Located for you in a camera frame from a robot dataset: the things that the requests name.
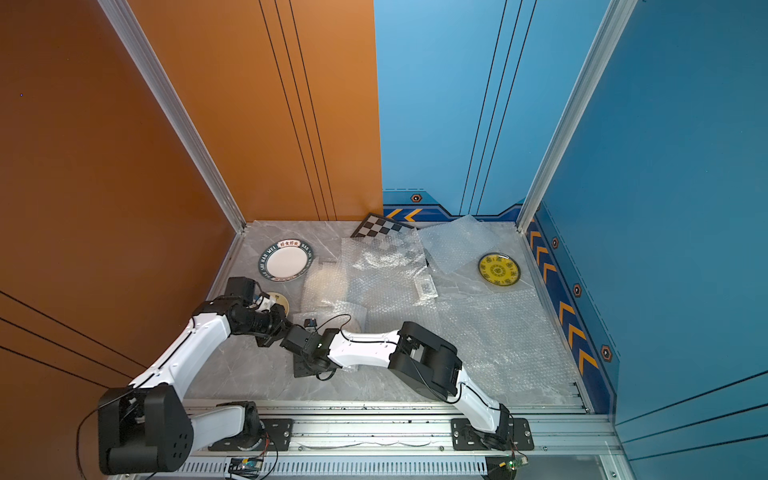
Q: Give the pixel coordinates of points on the black white checkerboard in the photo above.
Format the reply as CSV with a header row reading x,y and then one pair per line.
x,y
376,225

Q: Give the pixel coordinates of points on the yellow dinner plate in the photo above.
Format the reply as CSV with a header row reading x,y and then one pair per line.
x,y
499,269

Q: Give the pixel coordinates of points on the right green circuit board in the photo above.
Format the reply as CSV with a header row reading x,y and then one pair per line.
x,y
504,467

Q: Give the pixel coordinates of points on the aluminium corner post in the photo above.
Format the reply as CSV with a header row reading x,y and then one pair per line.
x,y
601,50
130,33

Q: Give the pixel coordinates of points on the white vented cable duct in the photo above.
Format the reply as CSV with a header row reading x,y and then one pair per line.
x,y
341,466

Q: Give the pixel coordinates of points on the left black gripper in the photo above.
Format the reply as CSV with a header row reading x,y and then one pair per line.
x,y
280,325

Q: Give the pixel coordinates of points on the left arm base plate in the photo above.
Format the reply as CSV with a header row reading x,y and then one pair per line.
x,y
272,434

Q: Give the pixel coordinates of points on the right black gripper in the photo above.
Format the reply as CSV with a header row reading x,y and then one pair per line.
x,y
298,370

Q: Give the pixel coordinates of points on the bubble white blue plate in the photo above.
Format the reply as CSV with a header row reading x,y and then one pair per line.
x,y
286,260

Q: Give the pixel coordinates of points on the bubble wrapped plate far left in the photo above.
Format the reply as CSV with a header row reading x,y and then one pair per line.
x,y
326,284

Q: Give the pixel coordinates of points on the green circuit board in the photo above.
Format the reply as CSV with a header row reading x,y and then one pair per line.
x,y
504,467
245,468

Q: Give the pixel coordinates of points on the left green circuit board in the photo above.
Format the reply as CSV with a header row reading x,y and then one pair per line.
x,y
245,468

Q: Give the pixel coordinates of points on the left aluminium corner post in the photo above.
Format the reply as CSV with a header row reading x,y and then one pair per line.
x,y
130,33

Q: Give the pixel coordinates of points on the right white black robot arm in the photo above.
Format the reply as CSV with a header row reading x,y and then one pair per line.
x,y
424,361

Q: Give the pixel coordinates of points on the bubble wrap of yellow plate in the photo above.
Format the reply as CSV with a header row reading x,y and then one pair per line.
x,y
507,341

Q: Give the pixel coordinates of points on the cream dinner plate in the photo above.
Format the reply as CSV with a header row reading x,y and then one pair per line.
x,y
270,299

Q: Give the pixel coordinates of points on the right aluminium corner post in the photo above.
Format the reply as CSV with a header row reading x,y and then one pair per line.
x,y
601,50

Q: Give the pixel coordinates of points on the bubble wrap of green plate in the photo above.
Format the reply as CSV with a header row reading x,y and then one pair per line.
x,y
449,246

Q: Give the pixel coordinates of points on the bubble pink plate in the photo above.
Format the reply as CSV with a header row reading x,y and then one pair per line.
x,y
340,314

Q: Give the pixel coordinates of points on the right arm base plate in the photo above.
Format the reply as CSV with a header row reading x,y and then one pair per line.
x,y
515,434

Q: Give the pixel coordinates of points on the bubble item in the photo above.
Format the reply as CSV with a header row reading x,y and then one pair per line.
x,y
381,275

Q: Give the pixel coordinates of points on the aluminium front rail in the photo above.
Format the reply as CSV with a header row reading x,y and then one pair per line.
x,y
393,429

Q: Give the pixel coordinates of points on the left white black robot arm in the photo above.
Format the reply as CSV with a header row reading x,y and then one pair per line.
x,y
145,428

